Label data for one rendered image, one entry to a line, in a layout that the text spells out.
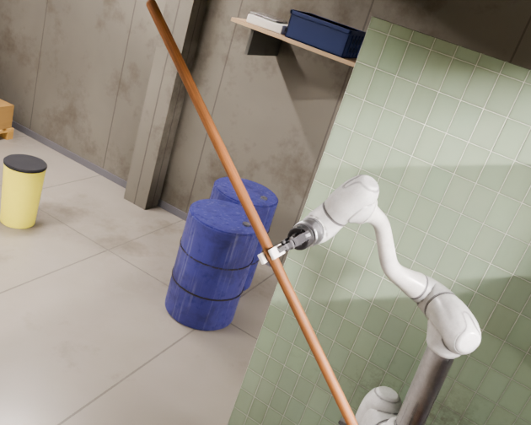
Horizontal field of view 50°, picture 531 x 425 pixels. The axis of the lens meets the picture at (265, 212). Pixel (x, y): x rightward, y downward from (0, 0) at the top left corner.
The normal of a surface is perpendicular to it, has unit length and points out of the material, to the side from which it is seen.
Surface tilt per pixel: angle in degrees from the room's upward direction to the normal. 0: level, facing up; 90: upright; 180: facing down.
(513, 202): 90
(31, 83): 90
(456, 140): 90
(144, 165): 90
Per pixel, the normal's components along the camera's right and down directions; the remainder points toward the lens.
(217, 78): -0.46, 0.22
